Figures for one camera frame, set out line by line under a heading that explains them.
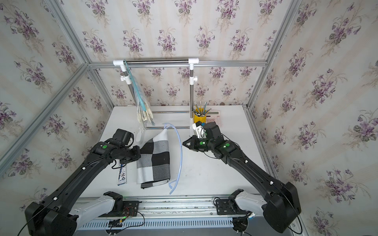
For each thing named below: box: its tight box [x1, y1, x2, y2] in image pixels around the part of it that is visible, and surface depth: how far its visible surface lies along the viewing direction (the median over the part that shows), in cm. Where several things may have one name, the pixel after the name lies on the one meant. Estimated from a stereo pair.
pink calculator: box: [205, 109, 221, 127], surface depth 112 cm
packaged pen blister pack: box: [117, 160, 127, 186], surface depth 84 cm
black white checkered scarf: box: [136, 128, 171, 189], surface depth 80 cm
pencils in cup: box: [191, 100, 212, 117], surface depth 106 cm
